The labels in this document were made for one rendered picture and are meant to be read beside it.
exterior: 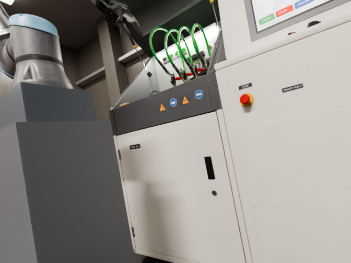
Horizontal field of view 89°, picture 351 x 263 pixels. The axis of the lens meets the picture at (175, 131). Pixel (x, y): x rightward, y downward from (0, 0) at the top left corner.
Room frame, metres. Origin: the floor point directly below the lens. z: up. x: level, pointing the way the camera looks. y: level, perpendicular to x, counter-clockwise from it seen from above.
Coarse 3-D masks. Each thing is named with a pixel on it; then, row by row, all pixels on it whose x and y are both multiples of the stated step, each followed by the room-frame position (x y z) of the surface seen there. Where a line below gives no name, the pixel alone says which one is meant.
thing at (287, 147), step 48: (240, 0) 0.95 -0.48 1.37; (240, 48) 0.91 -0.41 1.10; (288, 48) 0.60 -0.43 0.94; (336, 48) 0.54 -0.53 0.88; (240, 96) 0.70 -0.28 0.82; (288, 96) 0.62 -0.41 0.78; (336, 96) 0.55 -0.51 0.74; (240, 144) 0.72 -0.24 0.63; (288, 144) 0.63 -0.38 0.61; (336, 144) 0.57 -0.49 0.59; (240, 192) 0.74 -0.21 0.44; (288, 192) 0.65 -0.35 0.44; (336, 192) 0.58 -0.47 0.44; (288, 240) 0.66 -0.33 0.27; (336, 240) 0.59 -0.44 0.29
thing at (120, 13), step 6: (102, 0) 0.85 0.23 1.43; (96, 6) 0.85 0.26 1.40; (102, 6) 0.85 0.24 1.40; (108, 6) 0.86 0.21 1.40; (114, 6) 0.86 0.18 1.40; (120, 6) 0.89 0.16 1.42; (102, 12) 0.86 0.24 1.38; (108, 12) 0.86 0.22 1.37; (114, 12) 0.85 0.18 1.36; (120, 12) 0.88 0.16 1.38; (108, 18) 0.88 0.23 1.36; (114, 18) 0.87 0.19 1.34; (120, 18) 0.91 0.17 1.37; (114, 24) 0.89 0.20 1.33
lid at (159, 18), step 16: (112, 0) 1.20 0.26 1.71; (128, 0) 1.19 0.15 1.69; (144, 0) 1.19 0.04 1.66; (160, 0) 1.18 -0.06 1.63; (176, 0) 1.17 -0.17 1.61; (192, 0) 1.16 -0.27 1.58; (208, 0) 1.13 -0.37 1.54; (144, 16) 1.28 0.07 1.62; (160, 16) 1.27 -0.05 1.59; (176, 16) 1.25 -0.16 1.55; (192, 16) 1.23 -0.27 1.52; (208, 16) 1.22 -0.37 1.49; (144, 32) 1.40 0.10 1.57; (160, 32) 1.37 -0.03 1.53; (176, 32) 1.35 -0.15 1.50; (144, 48) 1.51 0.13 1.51; (160, 48) 1.49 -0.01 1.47
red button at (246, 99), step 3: (246, 93) 0.69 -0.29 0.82; (249, 93) 0.68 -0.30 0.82; (243, 96) 0.66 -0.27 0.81; (246, 96) 0.65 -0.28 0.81; (249, 96) 0.66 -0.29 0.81; (252, 96) 0.68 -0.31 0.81; (240, 99) 0.66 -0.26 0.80; (243, 99) 0.66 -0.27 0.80; (246, 99) 0.65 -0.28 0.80; (249, 99) 0.65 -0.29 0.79; (252, 99) 0.68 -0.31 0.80; (240, 102) 0.70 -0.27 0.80; (243, 102) 0.66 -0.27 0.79; (246, 102) 0.66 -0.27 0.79; (249, 102) 0.68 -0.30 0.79; (252, 102) 0.68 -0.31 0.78; (243, 105) 0.70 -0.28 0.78; (246, 105) 0.69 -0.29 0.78; (249, 105) 0.69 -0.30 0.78
